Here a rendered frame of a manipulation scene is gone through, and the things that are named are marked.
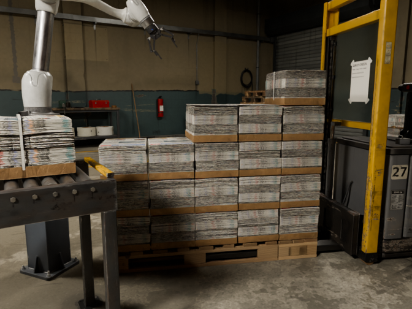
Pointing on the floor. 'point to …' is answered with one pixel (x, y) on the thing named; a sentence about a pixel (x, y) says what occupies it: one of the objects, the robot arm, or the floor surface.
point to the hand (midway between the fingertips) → (168, 51)
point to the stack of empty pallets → (257, 98)
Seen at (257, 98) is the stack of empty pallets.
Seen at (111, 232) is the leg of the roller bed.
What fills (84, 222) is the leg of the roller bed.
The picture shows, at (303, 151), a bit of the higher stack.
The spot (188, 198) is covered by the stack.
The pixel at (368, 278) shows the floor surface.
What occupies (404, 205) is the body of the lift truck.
